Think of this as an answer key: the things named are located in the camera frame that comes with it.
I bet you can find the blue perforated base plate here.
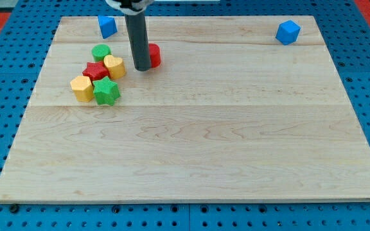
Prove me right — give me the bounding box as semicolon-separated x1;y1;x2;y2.
0;0;370;230

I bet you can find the yellow heart block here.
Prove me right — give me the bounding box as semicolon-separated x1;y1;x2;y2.
103;55;126;80

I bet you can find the green star block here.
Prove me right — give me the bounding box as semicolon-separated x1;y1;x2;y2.
93;76;120;106

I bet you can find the red cylinder block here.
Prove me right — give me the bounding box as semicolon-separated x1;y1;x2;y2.
149;43;161;68

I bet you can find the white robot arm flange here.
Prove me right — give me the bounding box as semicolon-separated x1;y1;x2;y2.
105;0;154;15

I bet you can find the red star block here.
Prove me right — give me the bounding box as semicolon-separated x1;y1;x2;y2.
82;61;109;81

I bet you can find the wooden board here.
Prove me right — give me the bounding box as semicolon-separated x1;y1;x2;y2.
0;15;370;204

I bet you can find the blue triangular prism block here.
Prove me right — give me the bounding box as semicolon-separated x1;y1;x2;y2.
98;15;118;39

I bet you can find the blue cube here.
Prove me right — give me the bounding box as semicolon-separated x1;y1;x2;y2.
276;20;301;46

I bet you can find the green cylinder block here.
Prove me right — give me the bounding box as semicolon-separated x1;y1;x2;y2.
91;44;112;62

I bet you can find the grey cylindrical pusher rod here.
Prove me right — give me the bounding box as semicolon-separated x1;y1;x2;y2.
125;12;152;72

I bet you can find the yellow pentagon block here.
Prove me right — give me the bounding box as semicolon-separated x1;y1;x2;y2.
70;76;94;102

